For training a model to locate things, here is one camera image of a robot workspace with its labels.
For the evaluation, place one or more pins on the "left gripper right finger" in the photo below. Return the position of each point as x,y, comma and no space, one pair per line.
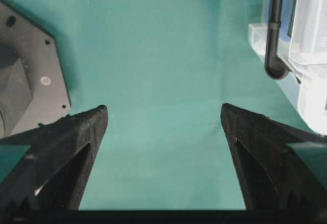
278,166

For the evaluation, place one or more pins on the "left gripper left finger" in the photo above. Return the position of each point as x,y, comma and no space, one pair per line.
53,173

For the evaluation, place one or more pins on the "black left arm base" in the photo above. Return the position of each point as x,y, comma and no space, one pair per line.
33,88

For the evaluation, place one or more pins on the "clear plastic storage case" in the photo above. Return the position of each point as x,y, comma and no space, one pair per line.
291,42

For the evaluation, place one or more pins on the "green table cloth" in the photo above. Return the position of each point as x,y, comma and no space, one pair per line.
163,68

